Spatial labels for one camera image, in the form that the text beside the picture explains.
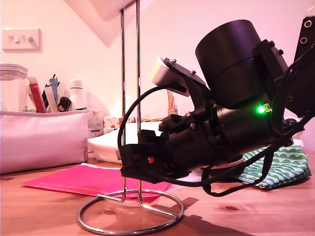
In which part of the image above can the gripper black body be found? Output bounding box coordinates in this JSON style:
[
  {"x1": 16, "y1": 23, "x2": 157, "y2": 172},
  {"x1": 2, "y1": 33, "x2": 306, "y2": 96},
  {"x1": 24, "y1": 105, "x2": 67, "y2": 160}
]
[{"x1": 158, "y1": 105, "x2": 223, "y2": 178}]

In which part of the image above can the metallic wire towel stand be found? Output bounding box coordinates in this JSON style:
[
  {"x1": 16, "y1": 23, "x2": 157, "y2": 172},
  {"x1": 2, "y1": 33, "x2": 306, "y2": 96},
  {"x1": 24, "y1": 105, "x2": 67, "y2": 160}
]
[{"x1": 76, "y1": 0, "x2": 185, "y2": 234}]

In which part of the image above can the white paper towel roll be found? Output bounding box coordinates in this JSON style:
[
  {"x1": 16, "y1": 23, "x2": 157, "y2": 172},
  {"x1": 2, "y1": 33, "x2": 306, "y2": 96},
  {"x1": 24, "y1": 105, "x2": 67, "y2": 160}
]
[{"x1": 63, "y1": 0, "x2": 138, "y2": 48}]

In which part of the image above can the clear plastic sleeve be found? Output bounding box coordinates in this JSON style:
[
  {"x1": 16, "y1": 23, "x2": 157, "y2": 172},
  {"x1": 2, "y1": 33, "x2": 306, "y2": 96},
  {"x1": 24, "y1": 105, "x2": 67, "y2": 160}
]
[{"x1": 167, "y1": 172, "x2": 206, "y2": 191}]

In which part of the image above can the gingerbread print gift box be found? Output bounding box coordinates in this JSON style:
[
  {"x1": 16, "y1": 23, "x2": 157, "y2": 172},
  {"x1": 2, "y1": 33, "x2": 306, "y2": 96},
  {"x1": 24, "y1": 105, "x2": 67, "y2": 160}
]
[{"x1": 103, "y1": 117, "x2": 136, "y2": 133}]

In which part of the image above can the white flat package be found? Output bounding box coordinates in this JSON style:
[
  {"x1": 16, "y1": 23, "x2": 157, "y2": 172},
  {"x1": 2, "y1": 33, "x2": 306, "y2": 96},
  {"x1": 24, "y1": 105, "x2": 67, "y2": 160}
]
[{"x1": 87, "y1": 122, "x2": 163, "y2": 163}]

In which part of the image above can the white labelled carton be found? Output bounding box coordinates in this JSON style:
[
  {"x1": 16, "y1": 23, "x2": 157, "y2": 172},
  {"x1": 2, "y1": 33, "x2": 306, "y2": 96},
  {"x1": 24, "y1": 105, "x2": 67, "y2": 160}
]
[{"x1": 87, "y1": 110, "x2": 104, "y2": 138}]

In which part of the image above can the pink plastic envelope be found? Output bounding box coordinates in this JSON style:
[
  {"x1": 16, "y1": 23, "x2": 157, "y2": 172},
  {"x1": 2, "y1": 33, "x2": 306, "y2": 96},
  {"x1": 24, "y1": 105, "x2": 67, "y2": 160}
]
[{"x1": 21, "y1": 164, "x2": 173, "y2": 204}]

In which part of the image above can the white metal bottle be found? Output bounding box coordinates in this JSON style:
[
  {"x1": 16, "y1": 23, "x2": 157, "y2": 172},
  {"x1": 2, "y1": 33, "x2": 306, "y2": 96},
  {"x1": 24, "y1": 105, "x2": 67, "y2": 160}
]
[{"x1": 68, "y1": 79, "x2": 87, "y2": 111}]

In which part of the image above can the green patterned zip pouch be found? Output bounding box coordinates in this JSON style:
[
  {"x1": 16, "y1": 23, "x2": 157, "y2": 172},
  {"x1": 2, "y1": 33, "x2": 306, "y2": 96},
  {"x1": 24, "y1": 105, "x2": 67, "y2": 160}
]
[{"x1": 236, "y1": 145, "x2": 311, "y2": 190}]

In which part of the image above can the pale padded bag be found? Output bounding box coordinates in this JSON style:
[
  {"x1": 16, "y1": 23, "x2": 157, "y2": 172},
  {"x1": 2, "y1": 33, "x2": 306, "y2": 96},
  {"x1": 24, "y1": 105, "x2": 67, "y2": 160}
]
[{"x1": 0, "y1": 109, "x2": 93, "y2": 175}]

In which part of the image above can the red and white carton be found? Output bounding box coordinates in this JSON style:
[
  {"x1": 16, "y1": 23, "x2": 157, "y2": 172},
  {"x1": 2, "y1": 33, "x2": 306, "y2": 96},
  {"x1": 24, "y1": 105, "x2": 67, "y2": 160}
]
[{"x1": 27, "y1": 76, "x2": 47, "y2": 113}]

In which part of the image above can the wicker basket with handle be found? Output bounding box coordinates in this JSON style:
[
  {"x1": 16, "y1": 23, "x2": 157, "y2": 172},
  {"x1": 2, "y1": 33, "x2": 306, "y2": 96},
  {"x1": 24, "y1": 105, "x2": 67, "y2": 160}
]
[{"x1": 141, "y1": 88, "x2": 179, "y2": 123}]

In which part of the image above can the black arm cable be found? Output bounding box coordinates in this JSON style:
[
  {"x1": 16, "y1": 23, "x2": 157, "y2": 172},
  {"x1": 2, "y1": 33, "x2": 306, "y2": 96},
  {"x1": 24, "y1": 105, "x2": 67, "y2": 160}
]
[{"x1": 200, "y1": 137, "x2": 296, "y2": 197}]

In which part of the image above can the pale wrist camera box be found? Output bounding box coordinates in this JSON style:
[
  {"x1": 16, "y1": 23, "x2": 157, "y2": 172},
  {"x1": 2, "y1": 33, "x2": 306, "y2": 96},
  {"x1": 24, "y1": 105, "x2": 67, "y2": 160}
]
[{"x1": 149, "y1": 57, "x2": 214, "y2": 110}]

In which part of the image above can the small white round camera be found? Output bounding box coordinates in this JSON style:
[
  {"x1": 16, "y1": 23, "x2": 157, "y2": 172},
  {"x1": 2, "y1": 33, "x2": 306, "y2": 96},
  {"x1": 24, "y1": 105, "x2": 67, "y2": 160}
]
[{"x1": 291, "y1": 134, "x2": 306, "y2": 148}]

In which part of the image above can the white wall switch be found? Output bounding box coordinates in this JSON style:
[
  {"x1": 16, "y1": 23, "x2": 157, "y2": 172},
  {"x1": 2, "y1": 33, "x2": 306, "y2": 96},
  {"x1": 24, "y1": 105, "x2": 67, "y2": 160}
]
[{"x1": 1, "y1": 28, "x2": 42, "y2": 54}]

